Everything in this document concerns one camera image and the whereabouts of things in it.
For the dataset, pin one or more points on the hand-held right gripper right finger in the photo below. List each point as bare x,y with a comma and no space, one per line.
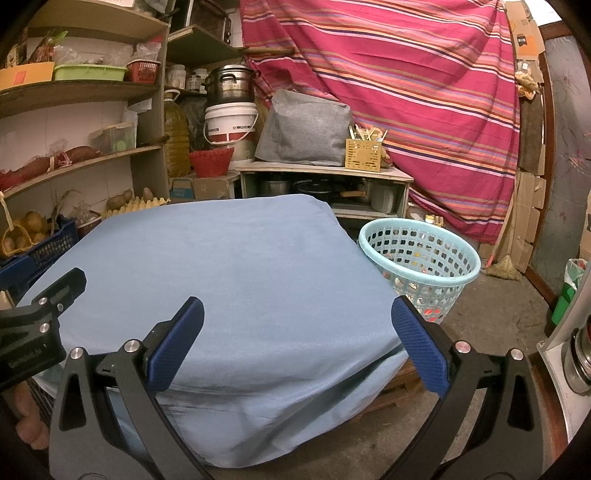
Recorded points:
420,346

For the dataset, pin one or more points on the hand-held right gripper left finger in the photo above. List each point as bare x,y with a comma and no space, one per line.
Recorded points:
178,346

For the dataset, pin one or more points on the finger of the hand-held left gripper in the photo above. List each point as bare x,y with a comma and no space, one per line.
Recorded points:
62,288

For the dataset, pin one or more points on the light blue plastic basket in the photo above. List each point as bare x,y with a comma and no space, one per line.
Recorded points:
443,277

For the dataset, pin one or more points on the person's left hand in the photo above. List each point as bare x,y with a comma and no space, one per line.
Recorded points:
30,417

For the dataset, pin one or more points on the blue plastic crate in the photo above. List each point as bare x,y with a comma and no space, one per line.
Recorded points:
51,249

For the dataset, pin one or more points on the wooden table base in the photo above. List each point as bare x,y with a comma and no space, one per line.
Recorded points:
392,387

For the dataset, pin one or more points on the small brown wicker basket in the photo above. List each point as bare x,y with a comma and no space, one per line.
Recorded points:
87,225

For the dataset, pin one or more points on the wicker basket of potatoes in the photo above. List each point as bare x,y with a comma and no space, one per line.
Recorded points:
14,240

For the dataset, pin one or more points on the blue tablecloth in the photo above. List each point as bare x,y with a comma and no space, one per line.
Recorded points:
240,277

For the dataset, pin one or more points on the large potato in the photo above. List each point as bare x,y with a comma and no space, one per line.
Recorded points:
119,200

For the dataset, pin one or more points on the yellow egg tray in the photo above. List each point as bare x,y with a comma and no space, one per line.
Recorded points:
138,206

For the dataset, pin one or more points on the straw broom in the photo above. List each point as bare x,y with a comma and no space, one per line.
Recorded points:
503,267

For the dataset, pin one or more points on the long red mesh bag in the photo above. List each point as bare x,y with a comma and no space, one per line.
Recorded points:
23,173

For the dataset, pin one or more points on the small potato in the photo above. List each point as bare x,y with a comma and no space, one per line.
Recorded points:
147,194

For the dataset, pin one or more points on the short red mesh bag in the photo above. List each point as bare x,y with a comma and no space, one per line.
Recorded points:
76,153

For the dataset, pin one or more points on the green bin white liner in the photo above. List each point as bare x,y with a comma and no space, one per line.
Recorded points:
570,295

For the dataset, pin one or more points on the clear plastic container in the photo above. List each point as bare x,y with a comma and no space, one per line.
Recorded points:
115,138

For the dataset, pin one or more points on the stacked steel bowls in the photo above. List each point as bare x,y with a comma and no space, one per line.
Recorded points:
579,360

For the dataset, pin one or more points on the brown cardboard box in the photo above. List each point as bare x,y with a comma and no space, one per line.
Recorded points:
203,188

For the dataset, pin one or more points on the stacked cardboard pieces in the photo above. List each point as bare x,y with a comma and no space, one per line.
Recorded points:
528,221

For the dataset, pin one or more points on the small steel pot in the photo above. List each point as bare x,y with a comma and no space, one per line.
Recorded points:
273,188

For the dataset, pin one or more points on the black frying pan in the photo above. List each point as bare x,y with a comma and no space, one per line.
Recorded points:
316,191

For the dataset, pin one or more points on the red woven bowl basket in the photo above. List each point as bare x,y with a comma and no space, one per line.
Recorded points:
211,162

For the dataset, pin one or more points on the large yellow oil bottle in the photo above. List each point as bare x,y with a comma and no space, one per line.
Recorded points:
177,138

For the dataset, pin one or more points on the wooden shelf unit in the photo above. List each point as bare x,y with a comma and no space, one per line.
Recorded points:
152,120

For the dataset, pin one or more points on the yellow utensil holder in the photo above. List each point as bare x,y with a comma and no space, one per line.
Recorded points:
364,154

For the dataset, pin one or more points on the low wooden rack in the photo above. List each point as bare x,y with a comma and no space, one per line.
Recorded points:
323,171

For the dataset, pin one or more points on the orange cardboard box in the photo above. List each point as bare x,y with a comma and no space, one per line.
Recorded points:
25,76

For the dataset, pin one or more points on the green plastic tray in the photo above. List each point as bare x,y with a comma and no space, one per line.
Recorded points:
90,73

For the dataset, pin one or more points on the white plastic bucket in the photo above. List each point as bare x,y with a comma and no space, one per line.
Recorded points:
231,124

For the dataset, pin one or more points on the small red plastic basket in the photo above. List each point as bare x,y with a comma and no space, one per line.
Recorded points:
144,71

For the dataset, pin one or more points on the clear plastic bags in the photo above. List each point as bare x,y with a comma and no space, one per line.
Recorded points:
92,54

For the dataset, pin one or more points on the grey fabric bag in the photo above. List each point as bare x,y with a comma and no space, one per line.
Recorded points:
304,129

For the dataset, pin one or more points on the steel cooking pot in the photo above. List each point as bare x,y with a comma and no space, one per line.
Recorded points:
228,87

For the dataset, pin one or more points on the pink striped cloth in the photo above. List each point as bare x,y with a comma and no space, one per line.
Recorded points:
392,69

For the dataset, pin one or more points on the tan hanging cloth bundle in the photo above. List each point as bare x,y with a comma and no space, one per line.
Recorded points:
526,83

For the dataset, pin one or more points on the dark toaster oven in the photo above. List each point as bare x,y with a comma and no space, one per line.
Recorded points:
210,23

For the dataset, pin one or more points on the flattened cardboard sheet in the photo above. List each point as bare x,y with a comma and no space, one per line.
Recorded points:
524,32

